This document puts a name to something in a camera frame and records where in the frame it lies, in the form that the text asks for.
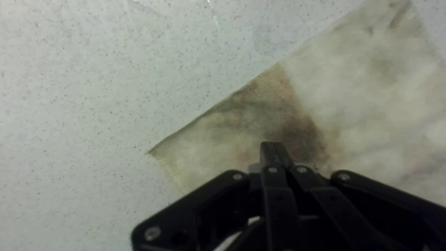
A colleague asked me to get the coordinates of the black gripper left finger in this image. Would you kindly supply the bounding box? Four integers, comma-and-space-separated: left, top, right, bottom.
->
130, 141, 309, 251

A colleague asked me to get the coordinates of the beige kitchen towel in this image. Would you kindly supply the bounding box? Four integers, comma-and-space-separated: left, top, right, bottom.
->
148, 0, 446, 208

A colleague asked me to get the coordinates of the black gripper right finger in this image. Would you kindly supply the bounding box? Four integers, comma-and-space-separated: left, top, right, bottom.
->
275, 141, 446, 251

